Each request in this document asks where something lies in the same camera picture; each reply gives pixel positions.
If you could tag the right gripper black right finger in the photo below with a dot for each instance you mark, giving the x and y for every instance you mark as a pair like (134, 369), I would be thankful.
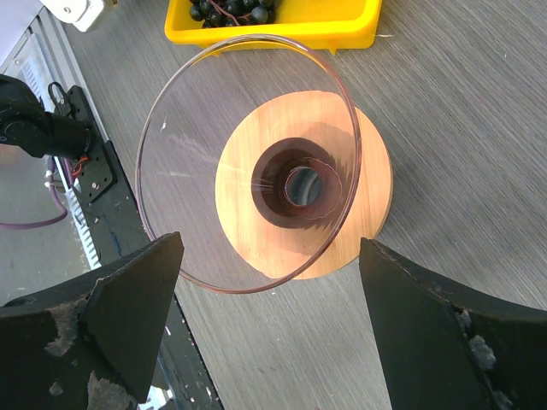
(444, 345)

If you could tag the round wooden ring holder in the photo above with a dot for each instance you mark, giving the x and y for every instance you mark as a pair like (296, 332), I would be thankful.
(360, 156)

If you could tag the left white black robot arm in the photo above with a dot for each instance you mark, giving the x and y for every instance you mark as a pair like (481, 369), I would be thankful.
(26, 124)

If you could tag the dark black grape bunch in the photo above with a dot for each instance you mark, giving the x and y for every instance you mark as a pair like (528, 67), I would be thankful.
(217, 14)

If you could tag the yellow plastic tray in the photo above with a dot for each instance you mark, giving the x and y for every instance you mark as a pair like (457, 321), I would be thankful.
(320, 25)

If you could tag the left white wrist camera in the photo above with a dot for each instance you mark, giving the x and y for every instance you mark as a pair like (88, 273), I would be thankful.
(82, 14)

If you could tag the clear pink cone dripper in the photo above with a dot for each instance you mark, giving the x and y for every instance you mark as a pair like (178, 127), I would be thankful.
(185, 134)

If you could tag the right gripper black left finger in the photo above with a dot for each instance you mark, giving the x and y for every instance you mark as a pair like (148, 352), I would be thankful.
(90, 342)

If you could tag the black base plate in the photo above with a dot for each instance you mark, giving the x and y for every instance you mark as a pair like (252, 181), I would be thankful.
(110, 214)

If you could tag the dark red glass carafe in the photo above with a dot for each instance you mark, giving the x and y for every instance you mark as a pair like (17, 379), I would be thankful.
(295, 185)

